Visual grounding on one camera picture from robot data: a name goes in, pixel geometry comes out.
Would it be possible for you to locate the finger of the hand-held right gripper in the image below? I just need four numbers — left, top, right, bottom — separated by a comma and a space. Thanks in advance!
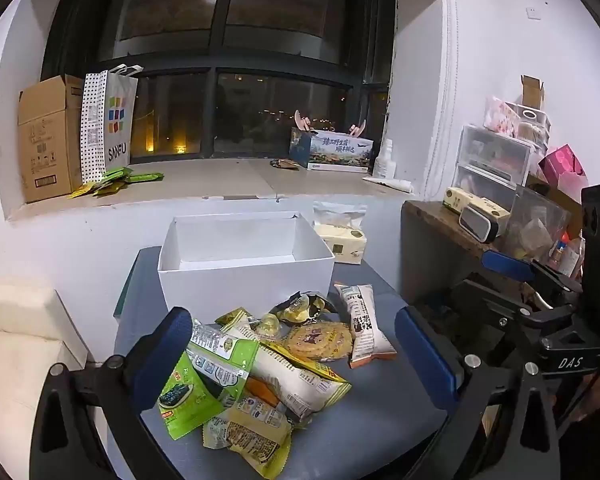
481, 249, 583, 294
451, 279, 572, 342

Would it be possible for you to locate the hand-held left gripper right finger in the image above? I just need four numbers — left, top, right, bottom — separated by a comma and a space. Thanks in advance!
395, 305, 561, 480

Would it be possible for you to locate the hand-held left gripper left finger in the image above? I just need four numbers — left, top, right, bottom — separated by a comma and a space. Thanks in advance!
30, 306, 193, 480

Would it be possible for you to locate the green seaweed snack packet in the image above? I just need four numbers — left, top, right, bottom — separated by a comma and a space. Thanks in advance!
158, 319, 261, 442

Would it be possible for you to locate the white brown snack packet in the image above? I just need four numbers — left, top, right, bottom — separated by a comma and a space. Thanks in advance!
334, 283, 398, 370

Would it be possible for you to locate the olive yellow snack packet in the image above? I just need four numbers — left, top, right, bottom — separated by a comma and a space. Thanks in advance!
215, 308, 252, 329

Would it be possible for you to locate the orange snack packet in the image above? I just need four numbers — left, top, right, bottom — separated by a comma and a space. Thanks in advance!
244, 376, 282, 407

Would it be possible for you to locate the round cracker packet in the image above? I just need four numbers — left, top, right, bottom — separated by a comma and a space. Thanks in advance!
284, 322, 354, 362

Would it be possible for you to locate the white cardboard box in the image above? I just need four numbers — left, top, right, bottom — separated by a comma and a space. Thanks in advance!
157, 211, 336, 312

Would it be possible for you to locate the clear jelly cup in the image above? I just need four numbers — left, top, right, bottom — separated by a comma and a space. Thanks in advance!
254, 312, 282, 339

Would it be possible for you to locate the yellow patterned snack packet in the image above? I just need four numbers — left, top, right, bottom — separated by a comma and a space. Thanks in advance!
202, 404, 294, 479

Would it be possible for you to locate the long white snack packet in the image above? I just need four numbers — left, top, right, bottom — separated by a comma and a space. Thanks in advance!
220, 321, 353, 423

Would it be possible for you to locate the black yellow snack packet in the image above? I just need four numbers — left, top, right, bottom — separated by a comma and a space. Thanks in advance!
269, 291, 339, 323

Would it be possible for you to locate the clear plastic container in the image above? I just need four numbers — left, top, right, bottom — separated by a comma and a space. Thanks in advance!
504, 184, 572, 262

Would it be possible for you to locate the white black device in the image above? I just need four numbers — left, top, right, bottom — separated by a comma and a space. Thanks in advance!
458, 204, 502, 244

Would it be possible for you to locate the yellow printed box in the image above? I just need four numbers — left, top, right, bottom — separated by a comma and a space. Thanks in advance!
442, 186, 511, 222

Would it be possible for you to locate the dark wooden desk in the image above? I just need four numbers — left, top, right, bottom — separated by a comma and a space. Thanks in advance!
401, 199, 536, 311

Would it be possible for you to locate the clear drawer unit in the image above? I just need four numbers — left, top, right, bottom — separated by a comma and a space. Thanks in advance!
452, 124, 534, 202

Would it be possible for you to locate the cream tissue pack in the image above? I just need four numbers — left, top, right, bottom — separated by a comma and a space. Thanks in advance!
313, 224, 370, 265

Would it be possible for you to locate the white desk organiser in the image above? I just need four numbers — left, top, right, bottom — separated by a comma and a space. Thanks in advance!
504, 102, 552, 155

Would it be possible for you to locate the white tube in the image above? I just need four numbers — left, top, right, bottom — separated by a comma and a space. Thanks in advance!
362, 175, 414, 194

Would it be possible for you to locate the pink floral box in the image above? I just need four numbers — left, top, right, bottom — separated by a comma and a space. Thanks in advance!
482, 97, 522, 137

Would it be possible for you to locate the cream sofa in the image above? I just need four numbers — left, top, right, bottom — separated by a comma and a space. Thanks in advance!
0, 260, 89, 463

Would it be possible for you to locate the white plastic bottle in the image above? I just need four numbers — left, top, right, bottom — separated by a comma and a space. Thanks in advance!
373, 138, 395, 180

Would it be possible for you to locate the clear plastic bag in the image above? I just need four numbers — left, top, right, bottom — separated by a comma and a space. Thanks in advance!
312, 201, 369, 233

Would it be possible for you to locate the small open cardboard box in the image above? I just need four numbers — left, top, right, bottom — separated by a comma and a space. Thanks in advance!
520, 74, 546, 110

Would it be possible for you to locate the pile of green packets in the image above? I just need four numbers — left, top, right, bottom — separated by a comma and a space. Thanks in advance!
68, 165, 165, 199

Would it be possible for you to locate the printed tissue box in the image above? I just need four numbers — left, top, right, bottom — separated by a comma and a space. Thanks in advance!
288, 109, 375, 173

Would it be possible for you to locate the white dotted shopping bag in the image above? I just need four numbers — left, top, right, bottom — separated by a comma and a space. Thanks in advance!
81, 63, 144, 185

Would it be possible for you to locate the brown cardboard box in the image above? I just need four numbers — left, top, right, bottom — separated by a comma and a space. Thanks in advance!
17, 74, 89, 205

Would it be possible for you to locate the black window frame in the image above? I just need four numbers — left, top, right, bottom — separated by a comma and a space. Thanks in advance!
41, 0, 397, 162

